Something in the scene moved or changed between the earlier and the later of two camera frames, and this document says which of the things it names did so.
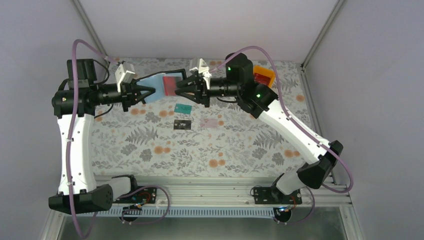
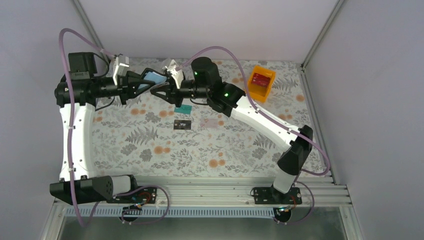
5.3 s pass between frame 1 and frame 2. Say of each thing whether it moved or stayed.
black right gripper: moved
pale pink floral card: stayed
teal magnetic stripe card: stayed
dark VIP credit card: stayed
